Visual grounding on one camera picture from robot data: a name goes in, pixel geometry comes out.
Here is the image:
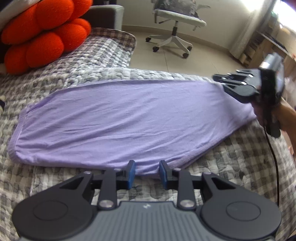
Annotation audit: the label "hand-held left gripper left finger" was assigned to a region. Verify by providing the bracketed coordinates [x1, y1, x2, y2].
[59, 160, 136, 210]

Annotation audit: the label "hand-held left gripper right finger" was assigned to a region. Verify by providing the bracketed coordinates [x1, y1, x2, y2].
[159, 161, 234, 210]

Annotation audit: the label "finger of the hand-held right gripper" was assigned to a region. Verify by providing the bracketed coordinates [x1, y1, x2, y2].
[213, 69, 260, 85]
[223, 83, 260, 103]

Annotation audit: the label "lavender pants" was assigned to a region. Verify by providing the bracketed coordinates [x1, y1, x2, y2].
[8, 79, 257, 175]

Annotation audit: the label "person's right hand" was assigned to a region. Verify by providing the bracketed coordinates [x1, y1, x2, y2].
[278, 103, 296, 132]

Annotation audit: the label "wooden shelf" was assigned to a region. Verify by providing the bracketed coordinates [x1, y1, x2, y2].
[240, 23, 296, 70]

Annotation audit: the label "grey patterned curtain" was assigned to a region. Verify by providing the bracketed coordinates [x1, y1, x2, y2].
[229, 0, 278, 58]

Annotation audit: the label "grey office chair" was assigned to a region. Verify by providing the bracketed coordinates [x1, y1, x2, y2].
[146, 0, 211, 58]

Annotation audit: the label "clear plastic bag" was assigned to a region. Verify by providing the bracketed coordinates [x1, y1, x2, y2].
[159, 0, 197, 16]

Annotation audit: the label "grey checked quilt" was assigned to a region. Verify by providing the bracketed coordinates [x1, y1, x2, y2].
[0, 27, 296, 241]

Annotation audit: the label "grey sofa armrest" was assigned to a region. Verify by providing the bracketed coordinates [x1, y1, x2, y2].
[84, 5, 125, 32]

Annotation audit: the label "orange flower cushion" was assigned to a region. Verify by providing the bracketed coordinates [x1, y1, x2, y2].
[0, 0, 92, 75]

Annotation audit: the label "white printed pillow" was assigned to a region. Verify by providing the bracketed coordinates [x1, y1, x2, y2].
[0, 0, 30, 29]

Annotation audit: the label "black cable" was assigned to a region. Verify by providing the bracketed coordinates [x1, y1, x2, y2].
[264, 126, 280, 205]

